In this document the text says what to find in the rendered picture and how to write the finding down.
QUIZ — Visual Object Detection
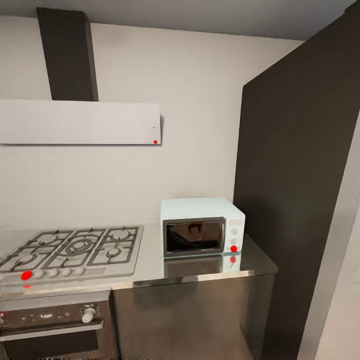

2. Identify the microwave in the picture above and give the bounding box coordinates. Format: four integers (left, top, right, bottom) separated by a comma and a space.
160, 197, 246, 258

